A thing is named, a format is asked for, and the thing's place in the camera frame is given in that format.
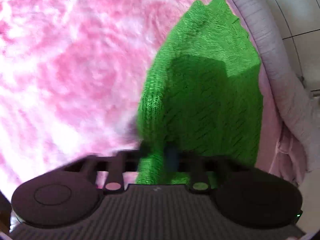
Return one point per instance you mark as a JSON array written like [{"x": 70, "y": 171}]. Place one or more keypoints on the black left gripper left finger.
[{"x": 115, "y": 166}]

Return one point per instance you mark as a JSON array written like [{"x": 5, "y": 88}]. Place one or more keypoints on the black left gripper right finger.
[{"x": 205, "y": 172}]

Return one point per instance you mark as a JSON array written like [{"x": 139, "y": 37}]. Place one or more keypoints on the green knitted sweater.
[{"x": 201, "y": 93}]

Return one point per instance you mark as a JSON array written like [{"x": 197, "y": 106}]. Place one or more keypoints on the striped lilac duvet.
[{"x": 293, "y": 102}]

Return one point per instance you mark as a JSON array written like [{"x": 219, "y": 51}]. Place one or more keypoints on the pink floral blanket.
[{"x": 72, "y": 72}]

